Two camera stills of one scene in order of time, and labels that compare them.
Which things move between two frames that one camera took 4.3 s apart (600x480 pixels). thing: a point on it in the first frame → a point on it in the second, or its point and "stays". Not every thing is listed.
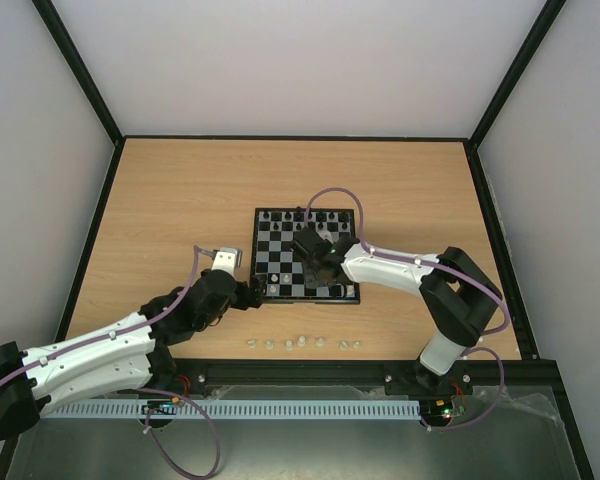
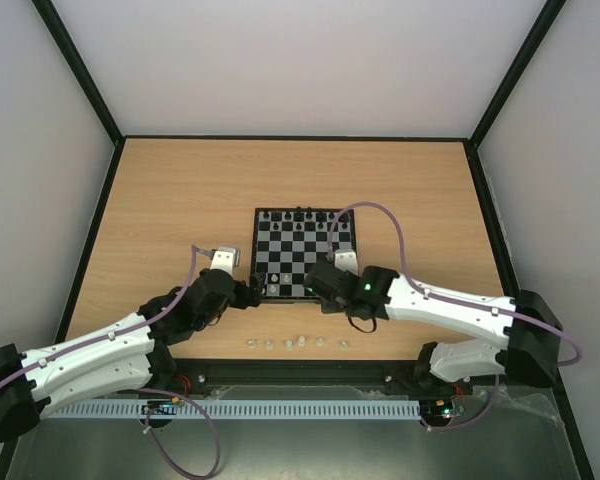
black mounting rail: (193, 377) stays
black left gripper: (243, 301) stays
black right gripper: (318, 268) → (315, 279)
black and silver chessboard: (273, 257) stays
